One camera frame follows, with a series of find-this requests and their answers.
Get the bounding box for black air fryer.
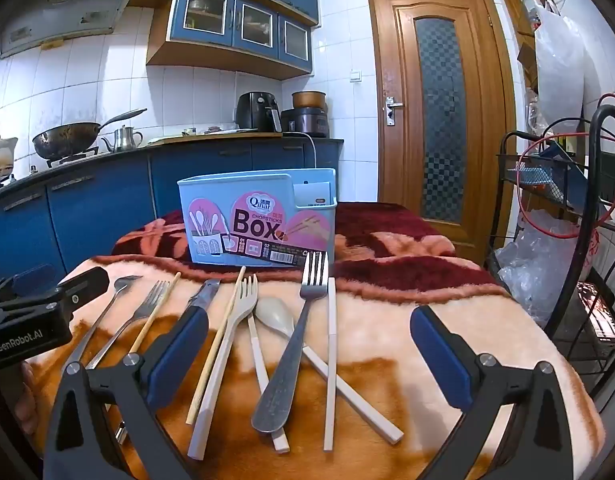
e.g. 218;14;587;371
236;91;283;133

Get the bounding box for printed plush blanket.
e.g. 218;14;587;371
34;202;605;480

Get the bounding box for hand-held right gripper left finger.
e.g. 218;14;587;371
41;305;210;480

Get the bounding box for wooden door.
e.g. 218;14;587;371
367;0;518;266

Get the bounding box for red cable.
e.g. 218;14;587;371
516;132;615;241

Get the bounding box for wooden wall shelf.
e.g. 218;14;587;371
497;0;553;91

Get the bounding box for cream plastic fork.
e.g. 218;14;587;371
187;274;259;461

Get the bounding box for gas stove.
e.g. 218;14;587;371
0;147;100;196

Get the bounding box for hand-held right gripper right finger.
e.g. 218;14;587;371
410;305;568;480

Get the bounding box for metal kettle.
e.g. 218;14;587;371
101;126;144;153

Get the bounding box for black wok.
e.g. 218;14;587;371
32;108;148;161

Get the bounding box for brown pot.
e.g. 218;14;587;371
292;91;327;109

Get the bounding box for light blue utensil box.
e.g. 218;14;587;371
177;167;337;267

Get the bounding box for small metal spoon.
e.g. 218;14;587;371
61;275;144;375

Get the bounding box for clear plastic bags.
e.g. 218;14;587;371
495;207;588;331

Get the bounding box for black wire rack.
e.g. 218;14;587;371
485;105;615;411

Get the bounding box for dark rice cooker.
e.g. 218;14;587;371
280;106;331;139

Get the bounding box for blue glass-door wall cabinet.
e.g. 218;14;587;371
146;0;319;81

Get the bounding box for white plastic bag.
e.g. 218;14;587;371
522;0;588;121

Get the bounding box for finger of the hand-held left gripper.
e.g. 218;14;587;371
0;263;59;307
57;266;110;307

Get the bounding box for slim metal fork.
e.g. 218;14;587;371
84;280;172;370

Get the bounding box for large metal fork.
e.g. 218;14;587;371
251;251;329;435

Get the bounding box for white power cable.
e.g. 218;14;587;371
282;131;318;171

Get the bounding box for person's left hand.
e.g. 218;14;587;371
14;360;41;437

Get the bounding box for cream plastic spoon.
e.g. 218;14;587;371
254;296;405;444

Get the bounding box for grey range hood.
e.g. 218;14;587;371
0;0;150;59

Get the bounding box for blue base cabinets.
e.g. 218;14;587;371
0;137;345;291

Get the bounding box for blue basket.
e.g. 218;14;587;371
505;162;588;196

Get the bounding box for wooden cutting board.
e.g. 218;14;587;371
147;131;238;147

